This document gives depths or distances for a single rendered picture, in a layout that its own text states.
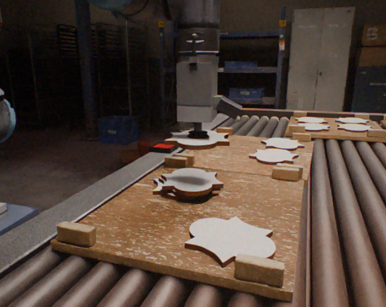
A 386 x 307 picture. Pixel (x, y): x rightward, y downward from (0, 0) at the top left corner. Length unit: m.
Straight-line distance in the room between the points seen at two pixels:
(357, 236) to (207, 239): 0.26
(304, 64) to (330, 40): 0.46
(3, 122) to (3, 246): 0.35
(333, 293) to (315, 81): 4.95
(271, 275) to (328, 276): 0.10
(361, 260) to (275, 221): 0.14
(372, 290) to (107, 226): 0.39
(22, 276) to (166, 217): 0.23
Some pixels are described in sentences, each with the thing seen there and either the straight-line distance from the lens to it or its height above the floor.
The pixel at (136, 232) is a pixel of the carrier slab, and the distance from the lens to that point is 0.55.
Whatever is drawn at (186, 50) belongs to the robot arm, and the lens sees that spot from 0.62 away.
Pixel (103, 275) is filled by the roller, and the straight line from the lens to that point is 0.50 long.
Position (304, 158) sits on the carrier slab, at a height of 0.94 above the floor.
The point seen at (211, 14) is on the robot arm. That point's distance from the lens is 0.62.
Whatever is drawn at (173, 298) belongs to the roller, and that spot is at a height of 0.91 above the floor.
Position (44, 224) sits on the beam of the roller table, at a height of 0.91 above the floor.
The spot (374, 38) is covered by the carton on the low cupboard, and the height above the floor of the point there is 1.49.
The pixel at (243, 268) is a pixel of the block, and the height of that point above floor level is 0.95.
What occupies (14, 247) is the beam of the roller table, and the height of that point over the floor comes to 0.92.
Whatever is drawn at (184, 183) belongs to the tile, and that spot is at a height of 0.97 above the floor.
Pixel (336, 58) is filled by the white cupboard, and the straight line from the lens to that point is 5.39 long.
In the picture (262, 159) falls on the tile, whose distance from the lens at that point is 0.91.
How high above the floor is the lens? 1.19
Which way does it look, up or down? 15 degrees down
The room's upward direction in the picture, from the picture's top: straight up
